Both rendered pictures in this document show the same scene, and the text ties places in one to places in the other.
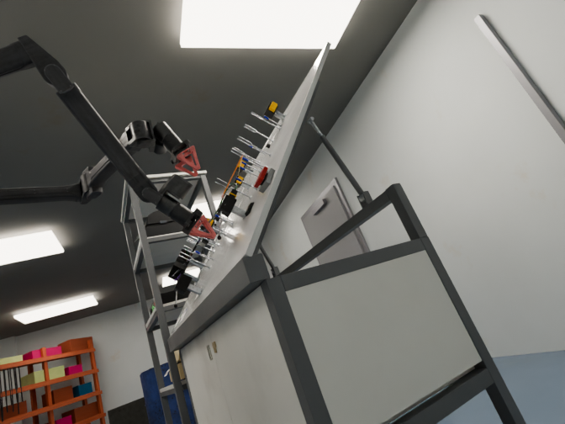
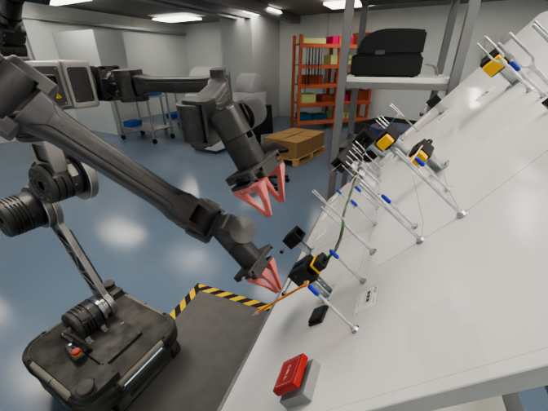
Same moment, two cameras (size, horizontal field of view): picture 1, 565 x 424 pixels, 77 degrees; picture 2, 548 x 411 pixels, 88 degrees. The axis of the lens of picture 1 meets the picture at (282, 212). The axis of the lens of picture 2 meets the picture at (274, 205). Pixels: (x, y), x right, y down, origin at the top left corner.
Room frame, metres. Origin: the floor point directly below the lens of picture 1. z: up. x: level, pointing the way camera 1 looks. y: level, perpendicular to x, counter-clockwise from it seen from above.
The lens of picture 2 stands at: (0.77, -0.18, 1.52)
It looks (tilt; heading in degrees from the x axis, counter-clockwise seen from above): 27 degrees down; 54
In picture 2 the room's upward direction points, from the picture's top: straight up
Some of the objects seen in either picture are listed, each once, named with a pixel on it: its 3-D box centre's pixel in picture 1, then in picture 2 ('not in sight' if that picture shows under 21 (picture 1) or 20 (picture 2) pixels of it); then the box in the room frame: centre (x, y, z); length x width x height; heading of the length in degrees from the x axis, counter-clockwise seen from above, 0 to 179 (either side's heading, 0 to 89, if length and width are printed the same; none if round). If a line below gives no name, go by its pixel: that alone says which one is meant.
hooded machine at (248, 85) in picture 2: not in sight; (250, 102); (4.63, 6.13, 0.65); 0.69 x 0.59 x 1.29; 26
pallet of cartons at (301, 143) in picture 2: not in sight; (294, 145); (4.03, 3.70, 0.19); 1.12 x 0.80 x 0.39; 26
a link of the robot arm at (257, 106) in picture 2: (152, 140); (226, 118); (1.02, 0.33, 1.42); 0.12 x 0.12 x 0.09; 33
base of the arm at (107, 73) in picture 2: not in sight; (117, 83); (0.97, 1.08, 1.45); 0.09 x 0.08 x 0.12; 26
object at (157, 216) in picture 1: (165, 229); (386, 53); (2.10, 0.75, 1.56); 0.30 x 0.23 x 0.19; 125
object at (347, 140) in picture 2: (181, 300); (371, 148); (2.13, 0.77, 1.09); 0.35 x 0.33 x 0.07; 33
